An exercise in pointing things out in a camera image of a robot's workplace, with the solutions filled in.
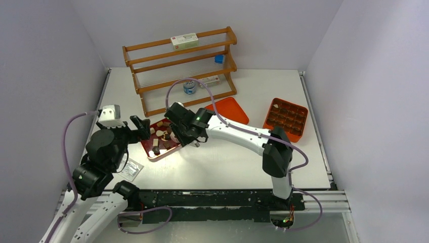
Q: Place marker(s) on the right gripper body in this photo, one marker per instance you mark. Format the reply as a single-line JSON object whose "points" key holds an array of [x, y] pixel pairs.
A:
{"points": [[184, 137]]}

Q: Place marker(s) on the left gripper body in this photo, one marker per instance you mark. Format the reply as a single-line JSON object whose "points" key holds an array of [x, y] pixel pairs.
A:
{"points": [[127, 135]]}

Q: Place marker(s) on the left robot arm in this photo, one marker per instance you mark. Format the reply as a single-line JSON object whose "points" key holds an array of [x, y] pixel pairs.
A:
{"points": [[104, 153]]}

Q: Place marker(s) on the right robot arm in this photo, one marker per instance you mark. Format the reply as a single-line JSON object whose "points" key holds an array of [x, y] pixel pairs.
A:
{"points": [[271, 145]]}

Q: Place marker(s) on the white heart chocolate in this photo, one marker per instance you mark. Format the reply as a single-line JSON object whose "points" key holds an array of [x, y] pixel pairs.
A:
{"points": [[159, 133]]}

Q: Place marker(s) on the dark round chocolate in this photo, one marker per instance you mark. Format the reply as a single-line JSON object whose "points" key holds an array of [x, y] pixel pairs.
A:
{"points": [[156, 150]]}

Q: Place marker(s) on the dark red tray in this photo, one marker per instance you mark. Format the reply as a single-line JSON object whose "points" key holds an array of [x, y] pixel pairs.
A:
{"points": [[165, 144]]}

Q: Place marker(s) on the clear plastic bag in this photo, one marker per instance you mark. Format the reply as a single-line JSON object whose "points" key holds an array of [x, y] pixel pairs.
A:
{"points": [[129, 169]]}

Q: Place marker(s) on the blue lidded jar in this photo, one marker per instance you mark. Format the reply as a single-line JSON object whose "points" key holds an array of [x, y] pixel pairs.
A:
{"points": [[189, 87]]}

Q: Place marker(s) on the orange box lid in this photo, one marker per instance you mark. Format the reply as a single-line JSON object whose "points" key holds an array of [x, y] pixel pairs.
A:
{"points": [[230, 109]]}

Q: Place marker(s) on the white red small box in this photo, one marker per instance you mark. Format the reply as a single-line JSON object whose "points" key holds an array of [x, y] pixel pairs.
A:
{"points": [[209, 81]]}

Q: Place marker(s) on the wooden three-tier shelf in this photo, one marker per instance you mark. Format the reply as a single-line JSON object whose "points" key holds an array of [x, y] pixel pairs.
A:
{"points": [[155, 65]]}

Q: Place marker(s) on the blue cube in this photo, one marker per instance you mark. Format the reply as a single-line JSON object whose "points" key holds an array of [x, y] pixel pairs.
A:
{"points": [[220, 59]]}

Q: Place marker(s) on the white green box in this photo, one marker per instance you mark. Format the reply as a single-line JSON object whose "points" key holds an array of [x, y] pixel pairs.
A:
{"points": [[185, 41]]}

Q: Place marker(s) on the orange compartment box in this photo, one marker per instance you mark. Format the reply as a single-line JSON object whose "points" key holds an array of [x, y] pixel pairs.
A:
{"points": [[289, 116]]}

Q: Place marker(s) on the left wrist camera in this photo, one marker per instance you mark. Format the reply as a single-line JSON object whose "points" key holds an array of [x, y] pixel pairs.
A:
{"points": [[110, 117]]}

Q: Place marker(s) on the black base frame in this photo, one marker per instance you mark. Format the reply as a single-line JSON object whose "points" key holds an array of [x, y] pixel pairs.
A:
{"points": [[206, 205]]}

